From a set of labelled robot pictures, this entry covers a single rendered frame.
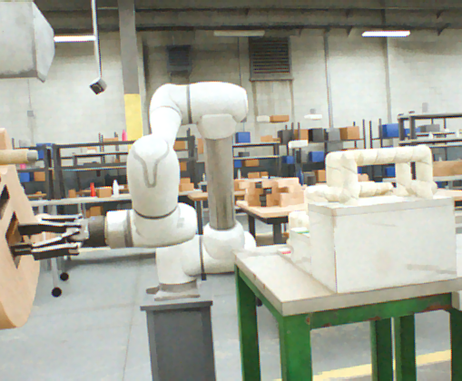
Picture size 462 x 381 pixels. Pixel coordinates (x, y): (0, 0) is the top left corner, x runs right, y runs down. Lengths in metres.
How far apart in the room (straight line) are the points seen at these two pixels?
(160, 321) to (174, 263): 0.22
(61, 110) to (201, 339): 10.94
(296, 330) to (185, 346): 0.91
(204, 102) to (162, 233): 0.56
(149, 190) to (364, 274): 0.47
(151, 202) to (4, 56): 0.39
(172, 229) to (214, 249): 0.69
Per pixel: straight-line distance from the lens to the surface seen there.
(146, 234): 1.01
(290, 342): 0.92
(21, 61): 0.91
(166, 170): 0.90
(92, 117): 12.20
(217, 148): 1.51
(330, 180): 0.97
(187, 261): 1.71
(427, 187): 0.98
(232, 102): 1.44
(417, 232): 0.96
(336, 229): 0.88
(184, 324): 1.73
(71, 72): 12.48
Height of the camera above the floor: 1.20
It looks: 3 degrees down
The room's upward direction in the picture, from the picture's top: 4 degrees counter-clockwise
